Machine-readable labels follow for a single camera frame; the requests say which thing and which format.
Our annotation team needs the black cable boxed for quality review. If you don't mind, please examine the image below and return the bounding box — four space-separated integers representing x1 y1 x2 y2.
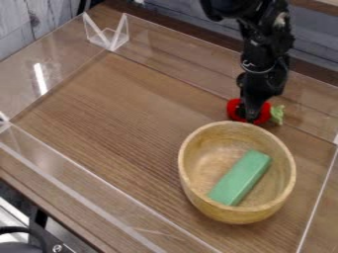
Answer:
0 225 45 253

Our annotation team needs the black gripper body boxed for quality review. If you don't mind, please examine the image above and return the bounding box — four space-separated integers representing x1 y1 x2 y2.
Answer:
238 20 294 99

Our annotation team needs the red plush strawberry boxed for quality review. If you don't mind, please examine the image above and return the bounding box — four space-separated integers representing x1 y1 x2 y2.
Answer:
226 98 284 126

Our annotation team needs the clear acrylic enclosure wall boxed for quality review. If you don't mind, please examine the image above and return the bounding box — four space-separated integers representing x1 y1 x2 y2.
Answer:
0 7 338 253

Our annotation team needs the wooden bowl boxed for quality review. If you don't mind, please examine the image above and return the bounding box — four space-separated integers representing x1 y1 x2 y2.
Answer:
176 121 296 224

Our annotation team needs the green rectangular block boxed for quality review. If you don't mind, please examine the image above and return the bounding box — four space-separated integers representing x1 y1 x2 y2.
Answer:
207 150 272 206

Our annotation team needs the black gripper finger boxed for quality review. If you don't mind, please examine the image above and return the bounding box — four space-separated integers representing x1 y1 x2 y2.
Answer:
240 95 270 124

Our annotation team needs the black metal table frame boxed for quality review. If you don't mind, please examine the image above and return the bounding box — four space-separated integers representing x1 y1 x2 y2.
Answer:
29 208 92 253

